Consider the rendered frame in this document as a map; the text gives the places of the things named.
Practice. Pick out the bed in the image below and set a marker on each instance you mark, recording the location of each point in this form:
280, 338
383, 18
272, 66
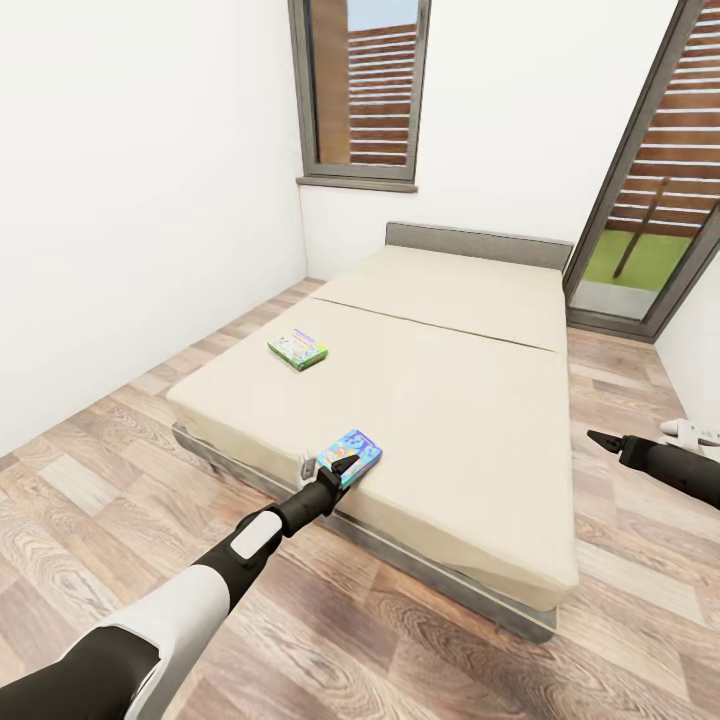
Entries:
447, 348

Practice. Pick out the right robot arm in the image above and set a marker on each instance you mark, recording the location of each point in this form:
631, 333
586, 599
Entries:
671, 459

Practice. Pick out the board game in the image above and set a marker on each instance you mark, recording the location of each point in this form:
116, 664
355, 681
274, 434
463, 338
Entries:
354, 443
297, 348

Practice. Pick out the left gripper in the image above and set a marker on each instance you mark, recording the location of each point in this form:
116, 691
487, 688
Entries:
319, 497

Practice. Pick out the door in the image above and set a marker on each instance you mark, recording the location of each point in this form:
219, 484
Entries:
655, 225

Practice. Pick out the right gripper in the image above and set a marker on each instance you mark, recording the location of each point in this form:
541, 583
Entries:
667, 463

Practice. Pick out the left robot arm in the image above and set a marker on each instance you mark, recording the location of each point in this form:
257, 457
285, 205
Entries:
130, 665

